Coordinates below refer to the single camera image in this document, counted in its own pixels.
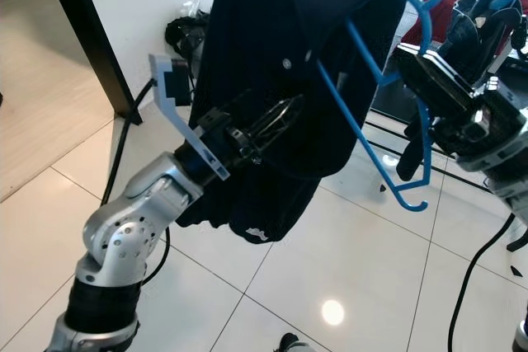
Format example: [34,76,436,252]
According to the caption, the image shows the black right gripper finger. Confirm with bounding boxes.
[398,59,467,120]
[392,41,475,93]

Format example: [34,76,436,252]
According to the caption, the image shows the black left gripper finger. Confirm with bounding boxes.
[247,92,304,129]
[239,121,296,157]

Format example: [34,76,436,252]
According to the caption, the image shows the navy garment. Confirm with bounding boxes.
[177,0,413,244]

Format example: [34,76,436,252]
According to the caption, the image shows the black robot foot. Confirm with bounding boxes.
[276,333,314,352]

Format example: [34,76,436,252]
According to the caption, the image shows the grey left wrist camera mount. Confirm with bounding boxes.
[148,54,230,181]

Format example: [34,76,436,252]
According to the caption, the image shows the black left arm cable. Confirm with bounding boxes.
[101,78,170,287]

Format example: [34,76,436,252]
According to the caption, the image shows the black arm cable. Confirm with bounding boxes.
[448,212,519,352]
[101,78,170,287]

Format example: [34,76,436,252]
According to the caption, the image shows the black strap bundle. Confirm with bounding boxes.
[165,12,203,60]

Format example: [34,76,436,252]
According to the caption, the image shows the black door frame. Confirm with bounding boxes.
[40,0,135,124]

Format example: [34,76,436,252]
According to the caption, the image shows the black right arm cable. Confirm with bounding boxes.
[448,212,519,352]

